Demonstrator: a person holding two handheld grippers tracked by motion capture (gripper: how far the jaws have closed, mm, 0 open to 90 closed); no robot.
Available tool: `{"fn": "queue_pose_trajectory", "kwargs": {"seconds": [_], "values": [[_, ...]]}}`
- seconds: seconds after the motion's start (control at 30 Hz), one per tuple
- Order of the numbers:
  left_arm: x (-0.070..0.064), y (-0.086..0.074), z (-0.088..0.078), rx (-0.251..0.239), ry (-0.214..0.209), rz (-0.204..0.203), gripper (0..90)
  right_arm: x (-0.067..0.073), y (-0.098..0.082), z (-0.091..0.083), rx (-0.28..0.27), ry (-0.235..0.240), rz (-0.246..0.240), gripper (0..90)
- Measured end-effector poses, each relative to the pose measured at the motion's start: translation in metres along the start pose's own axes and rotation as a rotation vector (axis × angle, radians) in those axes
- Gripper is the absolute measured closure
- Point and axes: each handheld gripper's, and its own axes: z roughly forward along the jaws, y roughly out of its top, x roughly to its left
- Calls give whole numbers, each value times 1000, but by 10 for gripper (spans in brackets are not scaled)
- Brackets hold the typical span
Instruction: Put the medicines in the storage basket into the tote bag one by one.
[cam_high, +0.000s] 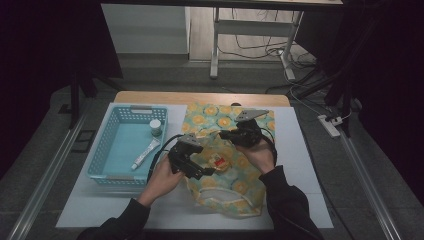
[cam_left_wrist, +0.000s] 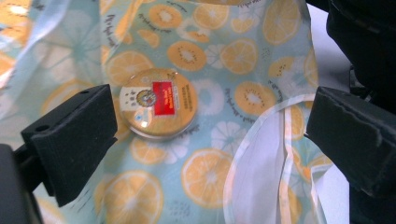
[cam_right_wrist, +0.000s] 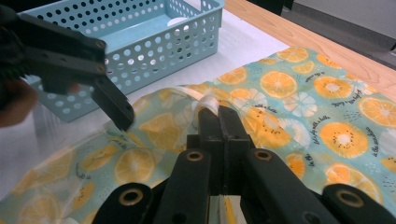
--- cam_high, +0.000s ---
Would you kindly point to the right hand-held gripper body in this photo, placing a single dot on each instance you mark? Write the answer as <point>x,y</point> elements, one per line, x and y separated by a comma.
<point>248,133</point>

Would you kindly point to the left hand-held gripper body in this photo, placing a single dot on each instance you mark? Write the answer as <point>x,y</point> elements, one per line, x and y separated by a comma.
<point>181,156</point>

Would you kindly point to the round yellow packet red label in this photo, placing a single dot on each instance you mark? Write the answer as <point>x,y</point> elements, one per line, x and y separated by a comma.
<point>219,162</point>

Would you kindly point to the citrus print cloth bag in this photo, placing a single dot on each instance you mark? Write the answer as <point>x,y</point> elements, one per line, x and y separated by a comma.
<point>233,180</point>

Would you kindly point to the light blue plastic basket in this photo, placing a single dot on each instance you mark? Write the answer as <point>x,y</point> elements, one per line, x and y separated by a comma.
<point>123,143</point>

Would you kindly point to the person's right hand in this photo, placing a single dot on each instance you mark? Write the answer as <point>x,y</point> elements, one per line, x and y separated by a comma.
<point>261,156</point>

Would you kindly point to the person's left hand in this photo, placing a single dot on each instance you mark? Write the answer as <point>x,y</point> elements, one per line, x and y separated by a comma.
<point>163,183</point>

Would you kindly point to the white squeeze tube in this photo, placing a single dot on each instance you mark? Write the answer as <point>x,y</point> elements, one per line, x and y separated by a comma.
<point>145,155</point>

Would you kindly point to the small jar white lid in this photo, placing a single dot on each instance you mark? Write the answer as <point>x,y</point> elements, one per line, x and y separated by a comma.
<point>155,128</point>

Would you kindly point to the white table mat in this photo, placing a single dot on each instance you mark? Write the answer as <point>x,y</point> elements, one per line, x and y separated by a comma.
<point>293,173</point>

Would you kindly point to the white power strip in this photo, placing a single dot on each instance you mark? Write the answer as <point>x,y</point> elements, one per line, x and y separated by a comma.
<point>328,126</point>

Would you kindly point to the black tripod stand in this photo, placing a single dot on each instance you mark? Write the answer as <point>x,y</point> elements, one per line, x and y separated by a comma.
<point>75,100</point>
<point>343,90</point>

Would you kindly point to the white standing desk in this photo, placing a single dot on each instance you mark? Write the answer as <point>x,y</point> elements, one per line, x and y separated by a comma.
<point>253,28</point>

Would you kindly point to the black curtain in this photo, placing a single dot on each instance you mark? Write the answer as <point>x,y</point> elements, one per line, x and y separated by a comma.
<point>40,50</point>
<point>390,66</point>

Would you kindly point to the metal floor rail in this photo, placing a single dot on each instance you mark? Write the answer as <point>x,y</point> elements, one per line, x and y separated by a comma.
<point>43,186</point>
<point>370,186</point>

